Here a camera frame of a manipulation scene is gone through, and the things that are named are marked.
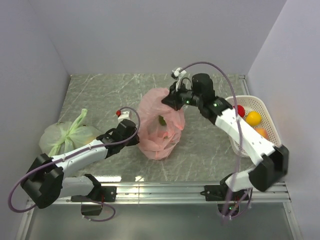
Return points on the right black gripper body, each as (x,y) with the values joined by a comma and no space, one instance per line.
(189,98)

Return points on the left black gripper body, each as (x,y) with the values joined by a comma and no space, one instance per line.
(133,140)

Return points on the pink plastic bag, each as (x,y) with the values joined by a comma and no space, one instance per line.
(160,126)

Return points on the red apple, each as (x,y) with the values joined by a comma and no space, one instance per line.
(241,111)

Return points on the yellow fruit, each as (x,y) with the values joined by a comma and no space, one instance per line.
(253,118)

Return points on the orange peach fruit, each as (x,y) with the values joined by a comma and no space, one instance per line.
(262,132)

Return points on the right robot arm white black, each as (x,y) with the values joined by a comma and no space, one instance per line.
(270,162)

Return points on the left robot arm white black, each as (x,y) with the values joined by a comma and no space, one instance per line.
(50,178)

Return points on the green plastic bag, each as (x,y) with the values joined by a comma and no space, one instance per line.
(65,136)

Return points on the white perforated plastic basket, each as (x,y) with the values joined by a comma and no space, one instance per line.
(252,103)

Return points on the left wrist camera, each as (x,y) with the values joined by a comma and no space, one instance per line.
(124,114)

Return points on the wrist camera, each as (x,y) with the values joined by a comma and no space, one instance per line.
(178,74)
(124,114)

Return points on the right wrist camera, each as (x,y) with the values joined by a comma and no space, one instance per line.
(178,74)

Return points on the aluminium rail frame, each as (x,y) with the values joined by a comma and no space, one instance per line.
(161,200)

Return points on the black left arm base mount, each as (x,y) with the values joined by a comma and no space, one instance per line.
(92,205)

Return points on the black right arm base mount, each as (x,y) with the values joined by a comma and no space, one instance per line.
(218,193)

